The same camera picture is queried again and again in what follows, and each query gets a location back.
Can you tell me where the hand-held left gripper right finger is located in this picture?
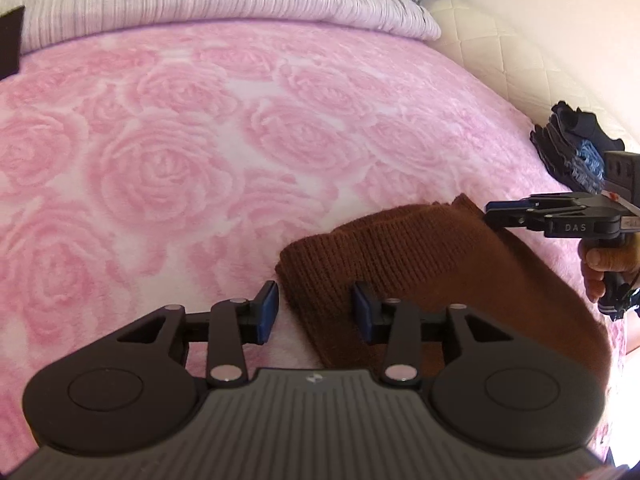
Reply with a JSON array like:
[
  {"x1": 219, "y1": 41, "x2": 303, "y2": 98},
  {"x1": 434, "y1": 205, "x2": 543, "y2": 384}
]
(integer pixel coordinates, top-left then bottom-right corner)
[{"x1": 351, "y1": 280, "x2": 506, "y2": 389}]

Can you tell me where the cream quilted headboard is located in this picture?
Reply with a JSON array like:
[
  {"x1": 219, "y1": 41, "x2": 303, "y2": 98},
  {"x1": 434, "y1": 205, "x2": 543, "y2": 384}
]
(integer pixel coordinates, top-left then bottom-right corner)
[{"x1": 424, "y1": 0, "x2": 640, "y2": 161}]

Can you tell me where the pink floral blanket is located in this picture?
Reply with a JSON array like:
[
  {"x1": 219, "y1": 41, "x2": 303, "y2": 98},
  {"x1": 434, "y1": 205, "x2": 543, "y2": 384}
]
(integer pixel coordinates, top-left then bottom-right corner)
[{"x1": 0, "y1": 19, "x2": 628, "y2": 463}]

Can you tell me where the black rectangular object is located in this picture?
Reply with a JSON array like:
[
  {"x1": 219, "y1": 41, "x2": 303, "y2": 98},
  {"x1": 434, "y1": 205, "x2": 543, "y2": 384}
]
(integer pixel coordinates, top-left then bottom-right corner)
[{"x1": 0, "y1": 6, "x2": 26, "y2": 81}]

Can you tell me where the stack of folded dark clothes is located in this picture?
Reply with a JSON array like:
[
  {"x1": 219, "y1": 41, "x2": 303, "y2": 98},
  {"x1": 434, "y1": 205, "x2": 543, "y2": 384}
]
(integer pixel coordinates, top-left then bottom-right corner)
[{"x1": 530, "y1": 101, "x2": 626, "y2": 194}]

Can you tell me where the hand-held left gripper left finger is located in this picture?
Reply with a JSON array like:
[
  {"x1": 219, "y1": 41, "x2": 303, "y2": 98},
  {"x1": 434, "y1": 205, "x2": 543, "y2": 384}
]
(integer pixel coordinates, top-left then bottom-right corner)
[{"x1": 116, "y1": 280, "x2": 280, "y2": 389}]

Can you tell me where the person's right hand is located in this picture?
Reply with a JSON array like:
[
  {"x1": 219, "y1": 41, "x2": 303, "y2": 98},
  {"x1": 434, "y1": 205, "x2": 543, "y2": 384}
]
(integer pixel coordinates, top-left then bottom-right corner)
[{"x1": 582, "y1": 247, "x2": 626, "y2": 304}]

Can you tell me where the brown knitted cardigan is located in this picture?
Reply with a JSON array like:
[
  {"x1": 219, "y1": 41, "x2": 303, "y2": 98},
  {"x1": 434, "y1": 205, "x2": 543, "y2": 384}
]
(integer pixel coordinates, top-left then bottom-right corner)
[{"x1": 275, "y1": 192, "x2": 614, "y2": 392}]

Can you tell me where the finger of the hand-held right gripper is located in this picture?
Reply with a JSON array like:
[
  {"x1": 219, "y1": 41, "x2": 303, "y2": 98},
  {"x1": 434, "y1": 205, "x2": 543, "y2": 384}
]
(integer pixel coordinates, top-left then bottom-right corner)
[{"x1": 486, "y1": 192, "x2": 601, "y2": 231}]

